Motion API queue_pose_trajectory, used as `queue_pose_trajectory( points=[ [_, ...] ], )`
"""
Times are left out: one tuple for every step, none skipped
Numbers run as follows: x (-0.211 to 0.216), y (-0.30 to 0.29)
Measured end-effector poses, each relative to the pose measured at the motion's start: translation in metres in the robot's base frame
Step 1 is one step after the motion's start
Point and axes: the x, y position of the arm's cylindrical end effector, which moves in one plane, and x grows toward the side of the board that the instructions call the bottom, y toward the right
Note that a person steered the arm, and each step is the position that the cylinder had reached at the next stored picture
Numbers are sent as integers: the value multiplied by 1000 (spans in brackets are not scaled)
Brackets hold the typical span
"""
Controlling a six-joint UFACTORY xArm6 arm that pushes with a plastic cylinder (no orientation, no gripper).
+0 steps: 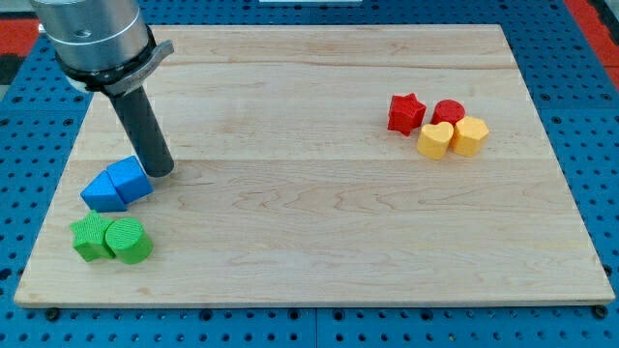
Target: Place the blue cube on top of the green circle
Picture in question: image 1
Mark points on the green cylinder block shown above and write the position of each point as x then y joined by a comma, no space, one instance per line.
128,240

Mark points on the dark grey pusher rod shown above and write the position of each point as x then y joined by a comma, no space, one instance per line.
142,128

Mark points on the green star block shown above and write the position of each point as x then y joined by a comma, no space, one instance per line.
89,237

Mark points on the light wooden board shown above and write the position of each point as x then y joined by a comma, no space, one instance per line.
289,190

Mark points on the yellow hexagon block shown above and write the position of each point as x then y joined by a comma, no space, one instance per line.
470,136

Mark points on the blue cube block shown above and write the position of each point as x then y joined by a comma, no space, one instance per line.
129,179

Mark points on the red cylinder block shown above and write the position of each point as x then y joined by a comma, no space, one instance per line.
449,111

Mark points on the red star block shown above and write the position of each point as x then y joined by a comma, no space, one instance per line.
406,113

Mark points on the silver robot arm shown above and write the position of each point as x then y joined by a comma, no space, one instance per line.
101,45

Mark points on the yellow heart block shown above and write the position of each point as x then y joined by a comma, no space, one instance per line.
434,140

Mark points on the blue triangle block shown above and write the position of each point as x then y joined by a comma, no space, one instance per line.
101,195

